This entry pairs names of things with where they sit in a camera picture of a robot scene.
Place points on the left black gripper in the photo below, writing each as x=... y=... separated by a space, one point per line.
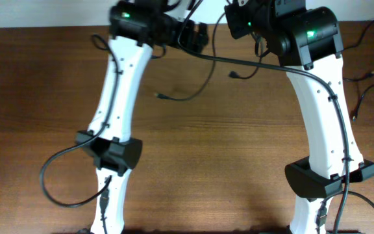
x=192 y=30

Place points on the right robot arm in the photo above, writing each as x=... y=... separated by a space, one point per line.
x=309 y=48

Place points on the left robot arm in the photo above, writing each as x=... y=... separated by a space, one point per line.
x=135 y=28

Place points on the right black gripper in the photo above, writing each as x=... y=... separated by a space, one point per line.
x=236 y=21

